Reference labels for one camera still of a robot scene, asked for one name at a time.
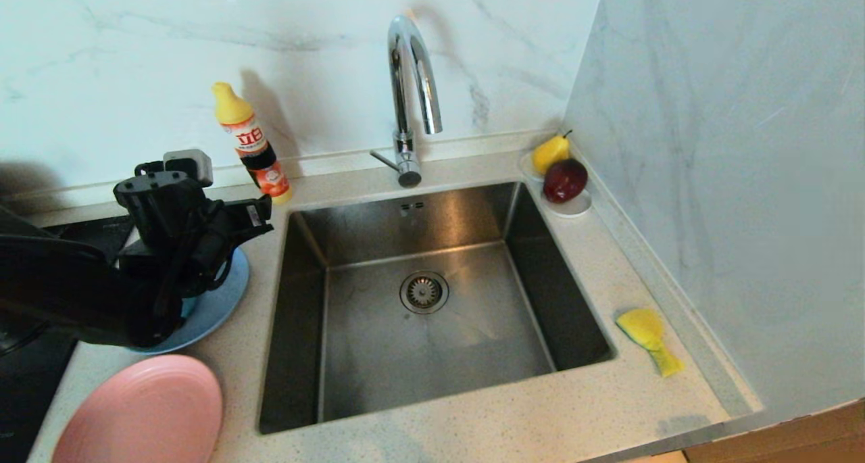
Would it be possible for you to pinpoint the yellow-capped detergent bottle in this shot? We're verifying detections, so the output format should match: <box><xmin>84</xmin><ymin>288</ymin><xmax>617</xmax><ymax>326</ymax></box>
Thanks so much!
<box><xmin>212</xmin><ymin>82</ymin><xmax>293</xmax><ymax>205</ymax></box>

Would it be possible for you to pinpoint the stainless steel sink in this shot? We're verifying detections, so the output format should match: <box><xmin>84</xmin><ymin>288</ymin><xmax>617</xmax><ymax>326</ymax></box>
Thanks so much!
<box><xmin>258</xmin><ymin>181</ymin><xmax>617</xmax><ymax>435</ymax></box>

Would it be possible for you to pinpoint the yellow green sponge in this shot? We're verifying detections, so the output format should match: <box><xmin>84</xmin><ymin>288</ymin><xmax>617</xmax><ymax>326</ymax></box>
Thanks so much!
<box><xmin>616</xmin><ymin>308</ymin><xmax>685</xmax><ymax>378</ymax></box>

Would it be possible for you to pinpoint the blue-grey plate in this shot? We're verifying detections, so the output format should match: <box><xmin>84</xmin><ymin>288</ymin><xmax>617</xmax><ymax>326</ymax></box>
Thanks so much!
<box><xmin>127</xmin><ymin>247</ymin><xmax>250</xmax><ymax>354</ymax></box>

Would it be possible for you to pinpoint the pink plate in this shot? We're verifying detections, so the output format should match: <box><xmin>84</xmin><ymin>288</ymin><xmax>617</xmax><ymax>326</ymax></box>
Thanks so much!
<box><xmin>52</xmin><ymin>354</ymin><xmax>223</xmax><ymax>463</ymax></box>

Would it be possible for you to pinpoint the black glass cooktop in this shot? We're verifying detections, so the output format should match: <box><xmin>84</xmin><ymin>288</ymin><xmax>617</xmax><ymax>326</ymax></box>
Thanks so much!
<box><xmin>0</xmin><ymin>214</ymin><xmax>136</xmax><ymax>463</ymax></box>

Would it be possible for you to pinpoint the round metal drain strainer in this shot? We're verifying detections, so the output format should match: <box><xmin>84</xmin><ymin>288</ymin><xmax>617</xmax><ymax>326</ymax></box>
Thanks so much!
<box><xmin>399</xmin><ymin>270</ymin><xmax>449</xmax><ymax>314</ymax></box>

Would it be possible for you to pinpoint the chrome gooseneck faucet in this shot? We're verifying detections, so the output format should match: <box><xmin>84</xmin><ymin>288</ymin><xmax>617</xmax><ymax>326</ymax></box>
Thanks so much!
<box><xmin>370</xmin><ymin>15</ymin><xmax>443</xmax><ymax>189</ymax></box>

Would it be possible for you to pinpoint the yellow pear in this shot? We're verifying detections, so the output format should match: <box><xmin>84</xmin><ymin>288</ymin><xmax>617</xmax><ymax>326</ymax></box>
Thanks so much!
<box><xmin>532</xmin><ymin>130</ymin><xmax>574</xmax><ymax>176</ymax></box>

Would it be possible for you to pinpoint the dark red apple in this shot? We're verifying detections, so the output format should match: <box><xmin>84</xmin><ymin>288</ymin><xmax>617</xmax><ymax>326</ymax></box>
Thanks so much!
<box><xmin>543</xmin><ymin>158</ymin><xmax>589</xmax><ymax>203</ymax></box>

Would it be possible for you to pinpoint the small white dish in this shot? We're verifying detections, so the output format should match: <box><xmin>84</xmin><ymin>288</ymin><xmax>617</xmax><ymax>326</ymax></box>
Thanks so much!
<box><xmin>519</xmin><ymin>151</ymin><xmax>593</xmax><ymax>218</ymax></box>

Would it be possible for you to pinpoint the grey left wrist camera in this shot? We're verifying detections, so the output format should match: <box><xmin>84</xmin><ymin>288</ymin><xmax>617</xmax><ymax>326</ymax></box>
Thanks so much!
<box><xmin>162</xmin><ymin>150</ymin><xmax>214</xmax><ymax>187</ymax></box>

